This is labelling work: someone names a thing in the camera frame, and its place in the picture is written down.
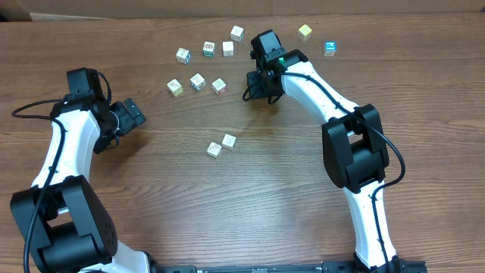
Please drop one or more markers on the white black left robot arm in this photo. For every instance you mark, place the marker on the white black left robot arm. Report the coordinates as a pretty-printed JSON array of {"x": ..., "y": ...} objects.
[{"x": 64, "y": 224}]

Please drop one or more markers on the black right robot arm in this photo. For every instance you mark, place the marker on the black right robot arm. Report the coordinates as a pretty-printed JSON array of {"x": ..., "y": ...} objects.
[{"x": 355, "y": 150}]

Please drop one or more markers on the yellow letter wooden block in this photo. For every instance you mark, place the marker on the yellow letter wooden block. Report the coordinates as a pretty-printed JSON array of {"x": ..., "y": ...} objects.
[{"x": 174, "y": 87}]

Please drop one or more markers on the green red wooden block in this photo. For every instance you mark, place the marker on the green red wooden block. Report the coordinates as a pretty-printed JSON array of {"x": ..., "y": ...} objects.
[{"x": 208, "y": 49}]

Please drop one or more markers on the red edged bee block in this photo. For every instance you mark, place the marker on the red edged bee block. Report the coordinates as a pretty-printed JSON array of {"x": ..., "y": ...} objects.
[{"x": 219, "y": 86}]

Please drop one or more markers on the white block near arm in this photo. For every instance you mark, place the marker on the white block near arm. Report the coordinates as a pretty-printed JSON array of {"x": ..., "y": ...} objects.
[{"x": 197, "y": 81}]

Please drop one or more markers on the far yellow wooden block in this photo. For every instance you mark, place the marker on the far yellow wooden block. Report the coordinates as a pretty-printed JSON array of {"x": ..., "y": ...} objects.
[{"x": 304, "y": 32}]

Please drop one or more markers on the far blue wooden block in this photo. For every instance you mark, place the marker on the far blue wooden block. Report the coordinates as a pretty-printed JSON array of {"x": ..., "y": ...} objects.
[{"x": 329, "y": 48}]

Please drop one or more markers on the red elephant wooden block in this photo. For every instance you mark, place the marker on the red elephant wooden block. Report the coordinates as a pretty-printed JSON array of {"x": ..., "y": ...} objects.
[{"x": 229, "y": 141}]

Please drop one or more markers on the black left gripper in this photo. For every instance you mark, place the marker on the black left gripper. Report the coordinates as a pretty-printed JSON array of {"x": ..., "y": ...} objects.
[{"x": 133, "y": 111}]

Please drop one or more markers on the white blue wooden block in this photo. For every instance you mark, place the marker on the white blue wooden block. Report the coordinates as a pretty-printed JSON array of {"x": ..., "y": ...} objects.
[{"x": 183, "y": 55}]

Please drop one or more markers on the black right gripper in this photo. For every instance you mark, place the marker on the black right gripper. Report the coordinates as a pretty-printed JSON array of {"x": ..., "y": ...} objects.
[{"x": 258, "y": 88}]

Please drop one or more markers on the cardboard backdrop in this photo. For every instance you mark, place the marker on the cardboard backdrop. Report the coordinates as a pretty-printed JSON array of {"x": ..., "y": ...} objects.
[{"x": 75, "y": 9}]

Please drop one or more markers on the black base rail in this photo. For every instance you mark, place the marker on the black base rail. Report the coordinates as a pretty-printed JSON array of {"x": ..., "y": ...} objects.
[{"x": 399, "y": 266}]

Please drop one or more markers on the white block dark edge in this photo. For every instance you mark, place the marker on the white block dark edge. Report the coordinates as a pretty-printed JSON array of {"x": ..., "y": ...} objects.
[{"x": 237, "y": 34}]

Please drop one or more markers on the plain white wooden block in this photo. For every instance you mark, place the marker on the plain white wooden block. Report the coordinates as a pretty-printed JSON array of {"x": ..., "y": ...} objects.
[{"x": 228, "y": 48}]

